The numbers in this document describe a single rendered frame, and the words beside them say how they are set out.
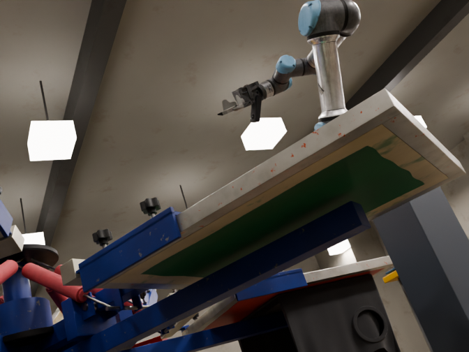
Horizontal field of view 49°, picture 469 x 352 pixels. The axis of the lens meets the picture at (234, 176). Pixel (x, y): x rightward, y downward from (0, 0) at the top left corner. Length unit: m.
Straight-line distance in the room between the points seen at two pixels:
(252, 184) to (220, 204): 0.08
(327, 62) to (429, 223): 0.64
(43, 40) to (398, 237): 4.68
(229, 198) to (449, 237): 0.96
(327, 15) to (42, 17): 4.08
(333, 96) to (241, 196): 0.94
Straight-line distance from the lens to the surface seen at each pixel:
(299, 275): 1.98
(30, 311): 1.88
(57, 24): 5.69
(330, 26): 1.87
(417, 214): 1.74
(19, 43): 5.85
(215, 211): 1.01
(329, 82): 1.86
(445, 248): 1.75
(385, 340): 2.24
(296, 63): 2.23
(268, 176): 0.95
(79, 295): 1.60
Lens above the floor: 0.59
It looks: 24 degrees up
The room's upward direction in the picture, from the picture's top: 19 degrees counter-clockwise
